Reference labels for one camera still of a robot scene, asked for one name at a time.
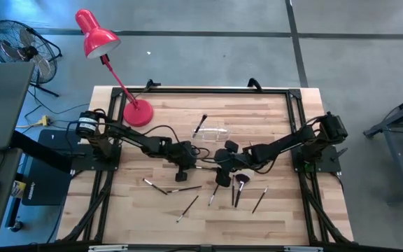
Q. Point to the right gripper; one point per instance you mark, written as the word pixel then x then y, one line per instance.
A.
pixel 227 161

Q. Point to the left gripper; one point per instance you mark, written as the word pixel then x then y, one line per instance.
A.
pixel 185 154

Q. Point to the black fan makeup brush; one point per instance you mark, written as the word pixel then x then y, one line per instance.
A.
pixel 242 179

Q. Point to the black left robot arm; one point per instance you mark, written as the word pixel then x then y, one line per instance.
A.
pixel 135 138

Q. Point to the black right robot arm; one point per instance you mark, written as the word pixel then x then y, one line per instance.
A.
pixel 282 141

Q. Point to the clear acrylic organizer box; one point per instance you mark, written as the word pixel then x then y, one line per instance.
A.
pixel 219 133

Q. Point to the black computer case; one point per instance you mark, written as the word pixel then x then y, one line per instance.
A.
pixel 47 185

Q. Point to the black desk support bar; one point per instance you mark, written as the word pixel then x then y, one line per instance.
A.
pixel 40 151

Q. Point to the red desk lamp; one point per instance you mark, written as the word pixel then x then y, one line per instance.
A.
pixel 96 36

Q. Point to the dark metal cart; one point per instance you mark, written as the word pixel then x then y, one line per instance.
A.
pixel 397 164

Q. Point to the yellow printed package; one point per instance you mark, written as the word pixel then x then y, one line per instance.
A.
pixel 18 189

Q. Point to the black caster wheel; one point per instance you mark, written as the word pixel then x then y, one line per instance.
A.
pixel 16 226

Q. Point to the grey side desk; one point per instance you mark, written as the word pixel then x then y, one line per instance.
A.
pixel 2 175

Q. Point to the black floor fan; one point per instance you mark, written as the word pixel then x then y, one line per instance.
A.
pixel 28 53

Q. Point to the dark grey monitor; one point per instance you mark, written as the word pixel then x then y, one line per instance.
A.
pixel 2 105

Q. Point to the black aluminium table frame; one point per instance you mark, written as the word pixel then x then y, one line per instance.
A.
pixel 205 90

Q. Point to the silver metal bracket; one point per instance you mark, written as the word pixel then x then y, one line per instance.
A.
pixel 107 248
pixel 303 249

